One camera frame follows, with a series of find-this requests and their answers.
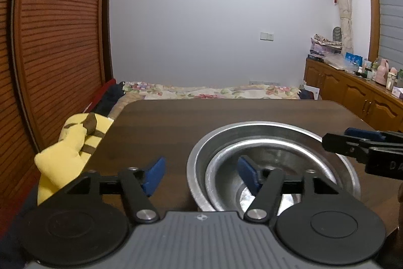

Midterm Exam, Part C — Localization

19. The floral bedsheet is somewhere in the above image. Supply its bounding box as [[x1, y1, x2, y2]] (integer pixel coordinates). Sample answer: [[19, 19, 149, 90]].
[[109, 81, 303, 118]]

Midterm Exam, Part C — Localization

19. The blue and white packet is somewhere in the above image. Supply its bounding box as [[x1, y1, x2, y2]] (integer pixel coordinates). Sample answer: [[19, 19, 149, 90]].
[[345, 52, 362, 66]]

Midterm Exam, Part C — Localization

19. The wooden louvered wardrobe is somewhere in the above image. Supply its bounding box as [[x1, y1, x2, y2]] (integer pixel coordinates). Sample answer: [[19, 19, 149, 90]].
[[0, 0, 109, 213]]

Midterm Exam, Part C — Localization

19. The wooden window frame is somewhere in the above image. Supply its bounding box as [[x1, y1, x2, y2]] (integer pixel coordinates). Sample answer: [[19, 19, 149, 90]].
[[362, 0, 383, 62]]

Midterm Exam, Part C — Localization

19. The medium stainless steel bowl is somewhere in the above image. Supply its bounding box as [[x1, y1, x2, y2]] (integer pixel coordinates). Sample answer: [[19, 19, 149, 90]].
[[204, 143, 347, 213]]

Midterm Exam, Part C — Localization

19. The white jar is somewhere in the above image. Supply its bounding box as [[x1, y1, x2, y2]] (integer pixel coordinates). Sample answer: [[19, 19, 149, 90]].
[[387, 69, 398, 91]]

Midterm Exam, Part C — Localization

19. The white cardboard box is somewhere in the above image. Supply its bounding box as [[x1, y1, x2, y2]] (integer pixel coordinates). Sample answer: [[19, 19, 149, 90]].
[[303, 80, 322, 100]]

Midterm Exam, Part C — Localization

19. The group of small bottles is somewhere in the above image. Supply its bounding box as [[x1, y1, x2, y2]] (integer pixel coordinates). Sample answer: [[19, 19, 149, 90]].
[[357, 58, 378, 80]]

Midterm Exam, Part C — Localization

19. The pink bottle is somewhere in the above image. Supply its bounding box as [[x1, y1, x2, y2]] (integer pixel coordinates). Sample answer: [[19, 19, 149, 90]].
[[376, 58, 389, 85]]

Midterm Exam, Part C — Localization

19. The grey window blind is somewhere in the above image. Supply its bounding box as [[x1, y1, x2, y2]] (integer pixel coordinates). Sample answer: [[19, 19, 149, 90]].
[[372, 0, 403, 68]]

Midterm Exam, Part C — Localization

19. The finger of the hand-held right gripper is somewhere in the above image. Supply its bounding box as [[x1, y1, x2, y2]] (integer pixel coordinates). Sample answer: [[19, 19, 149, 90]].
[[345, 127, 403, 146], [322, 133, 378, 162]]

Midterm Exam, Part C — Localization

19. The yellow striped plush toy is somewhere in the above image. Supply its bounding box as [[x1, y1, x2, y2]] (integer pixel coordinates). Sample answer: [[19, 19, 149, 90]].
[[34, 113, 114, 206]]

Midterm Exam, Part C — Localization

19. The wooden door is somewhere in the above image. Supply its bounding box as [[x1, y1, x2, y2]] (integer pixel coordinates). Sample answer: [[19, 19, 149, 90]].
[[101, 0, 115, 82]]

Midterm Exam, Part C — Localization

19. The wall socket strip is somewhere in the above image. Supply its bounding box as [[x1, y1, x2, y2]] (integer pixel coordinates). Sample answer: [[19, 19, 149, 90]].
[[249, 79, 282, 87]]

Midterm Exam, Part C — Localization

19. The wooden sideboard cabinet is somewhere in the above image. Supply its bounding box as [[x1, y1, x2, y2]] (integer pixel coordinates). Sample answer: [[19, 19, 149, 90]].
[[304, 58, 403, 131]]

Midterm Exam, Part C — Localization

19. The large stainless steel bowl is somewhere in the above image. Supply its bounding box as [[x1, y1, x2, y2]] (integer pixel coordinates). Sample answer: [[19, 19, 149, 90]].
[[186, 121, 361, 213]]

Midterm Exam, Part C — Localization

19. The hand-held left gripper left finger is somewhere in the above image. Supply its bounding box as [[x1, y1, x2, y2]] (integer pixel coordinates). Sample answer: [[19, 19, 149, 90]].
[[64, 157, 166, 223]]

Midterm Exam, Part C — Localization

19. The dark and red clothes pile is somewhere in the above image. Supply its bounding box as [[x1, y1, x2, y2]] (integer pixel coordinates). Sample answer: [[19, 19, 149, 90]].
[[86, 79, 126, 116]]

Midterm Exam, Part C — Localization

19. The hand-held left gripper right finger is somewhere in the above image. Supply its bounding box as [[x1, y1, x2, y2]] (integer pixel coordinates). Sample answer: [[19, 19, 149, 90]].
[[238, 156, 341, 223]]

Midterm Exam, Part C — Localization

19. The clear plastic bag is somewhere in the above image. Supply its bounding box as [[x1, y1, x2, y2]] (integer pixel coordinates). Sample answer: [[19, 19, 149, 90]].
[[324, 54, 350, 69]]

